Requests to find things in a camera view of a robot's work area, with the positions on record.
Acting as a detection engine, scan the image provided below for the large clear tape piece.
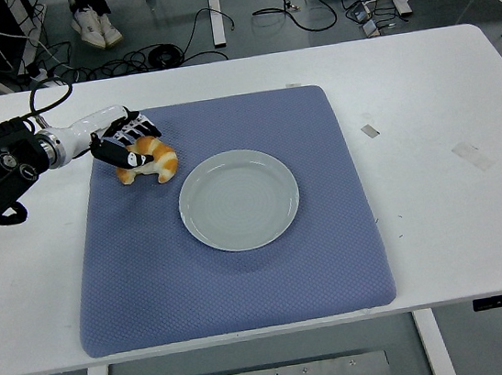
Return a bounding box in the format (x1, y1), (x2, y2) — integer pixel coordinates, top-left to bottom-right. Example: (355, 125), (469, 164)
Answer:
(451, 137), (495, 175)

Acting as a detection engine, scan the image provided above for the grey power adapter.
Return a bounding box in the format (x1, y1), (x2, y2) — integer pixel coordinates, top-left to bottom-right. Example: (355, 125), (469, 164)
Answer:
(361, 20), (381, 39)

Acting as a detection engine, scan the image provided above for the grey round plate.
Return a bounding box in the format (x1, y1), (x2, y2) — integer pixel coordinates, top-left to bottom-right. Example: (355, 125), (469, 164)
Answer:
(173, 141), (307, 259)

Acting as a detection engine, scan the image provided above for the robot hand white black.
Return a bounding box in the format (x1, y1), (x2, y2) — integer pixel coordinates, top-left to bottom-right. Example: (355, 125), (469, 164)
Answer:
(54, 98), (168, 179)

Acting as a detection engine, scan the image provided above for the croissant bread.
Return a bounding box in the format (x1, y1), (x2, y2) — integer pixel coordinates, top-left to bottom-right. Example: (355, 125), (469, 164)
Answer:
(110, 131), (183, 190)

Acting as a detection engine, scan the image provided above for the blue quilted mat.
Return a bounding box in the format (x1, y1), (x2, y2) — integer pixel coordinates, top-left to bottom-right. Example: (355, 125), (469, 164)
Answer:
(50, 77), (401, 361)

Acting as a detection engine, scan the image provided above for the person's foot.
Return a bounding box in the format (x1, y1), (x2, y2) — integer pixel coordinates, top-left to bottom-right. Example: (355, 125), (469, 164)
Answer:
(69, 4), (106, 53)
(97, 10), (125, 50)

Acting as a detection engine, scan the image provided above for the black coiled cable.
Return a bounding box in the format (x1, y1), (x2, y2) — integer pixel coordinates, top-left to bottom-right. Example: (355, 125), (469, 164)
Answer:
(67, 4), (243, 84)

